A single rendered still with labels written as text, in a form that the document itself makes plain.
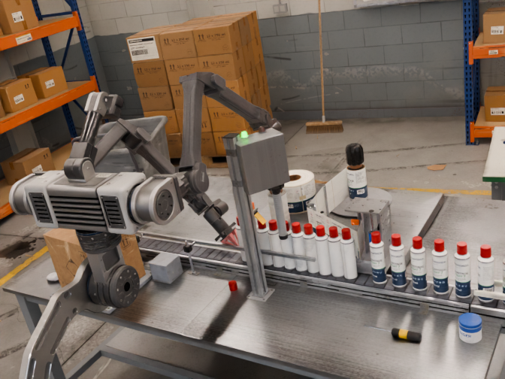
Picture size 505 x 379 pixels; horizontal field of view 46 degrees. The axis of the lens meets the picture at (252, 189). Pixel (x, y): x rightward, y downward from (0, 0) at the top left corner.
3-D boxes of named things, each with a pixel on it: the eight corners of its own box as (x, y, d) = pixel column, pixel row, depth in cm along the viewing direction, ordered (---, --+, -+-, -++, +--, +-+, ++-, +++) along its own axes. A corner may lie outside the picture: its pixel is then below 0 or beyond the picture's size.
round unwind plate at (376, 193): (400, 192, 286) (400, 189, 286) (379, 221, 263) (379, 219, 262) (342, 186, 302) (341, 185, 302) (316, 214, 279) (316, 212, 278)
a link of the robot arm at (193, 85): (174, 67, 203) (198, 60, 198) (198, 81, 214) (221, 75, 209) (169, 194, 192) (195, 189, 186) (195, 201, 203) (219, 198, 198)
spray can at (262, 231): (276, 261, 246) (269, 216, 238) (271, 267, 242) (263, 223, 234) (266, 259, 249) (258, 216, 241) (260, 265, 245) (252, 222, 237)
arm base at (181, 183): (158, 210, 186) (150, 176, 182) (172, 199, 193) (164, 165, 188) (182, 212, 183) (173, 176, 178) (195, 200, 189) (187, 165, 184)
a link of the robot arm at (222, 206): (189, 206, 252) (201, 196, 247) (203, 195, 262) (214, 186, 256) (207, 228, 252) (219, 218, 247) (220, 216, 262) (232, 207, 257)
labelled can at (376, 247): (388, 278, 221) (385, 230, 213) (384, 286, 217) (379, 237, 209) (375, 276, 224) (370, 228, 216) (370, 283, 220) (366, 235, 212)
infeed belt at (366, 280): (476, 299, 208) (476, 289, 206) (470, 313, 202) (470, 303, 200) (129, 241, 294) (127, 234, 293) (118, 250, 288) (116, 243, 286)
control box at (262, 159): (291, 181, 217) (283, 132, 209) (249, 195, 211) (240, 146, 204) (278, 174, 225) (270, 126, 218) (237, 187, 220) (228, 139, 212)
